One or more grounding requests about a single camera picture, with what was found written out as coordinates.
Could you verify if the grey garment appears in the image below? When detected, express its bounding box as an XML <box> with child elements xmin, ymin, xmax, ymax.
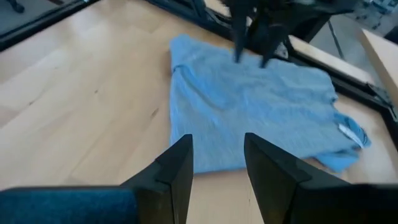
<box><xmin>169</xmin><ymin>33</ymin><xmax>372</xmax><ymax>174</ymax></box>

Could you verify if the black edge rail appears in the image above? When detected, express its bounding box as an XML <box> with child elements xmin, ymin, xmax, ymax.
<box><xmin>0</xmin><ymin>0</ymin><xmax>100</xmax><ymax>52</ymax></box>

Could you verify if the light wooden desk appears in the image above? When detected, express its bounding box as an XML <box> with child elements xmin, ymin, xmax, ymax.
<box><xmin>360</xmin><ymin>27</ymin><xmax>398</xmax><ymax>106</ymax></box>

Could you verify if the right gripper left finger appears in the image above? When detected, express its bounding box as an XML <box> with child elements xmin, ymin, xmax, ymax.
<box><xmin>0</xmin><ymin>134</ymin><xmax>194</xmax><ymax>224</ymax></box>

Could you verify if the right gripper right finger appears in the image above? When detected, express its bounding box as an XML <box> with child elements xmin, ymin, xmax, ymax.
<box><xmin>244</xmin><ymin>133</ymin><xmax>398</xmax><ymax>224</ymax></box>

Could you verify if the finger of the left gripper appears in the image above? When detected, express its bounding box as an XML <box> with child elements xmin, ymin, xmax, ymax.
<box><xmin>233</xmin><ymin>9</ymin><xmax>249</xmax><ymax>63</ymax></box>
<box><xmin>259</xmin><ymin>21</ymin><xmax>290</xmax><ymax>69</ymax></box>

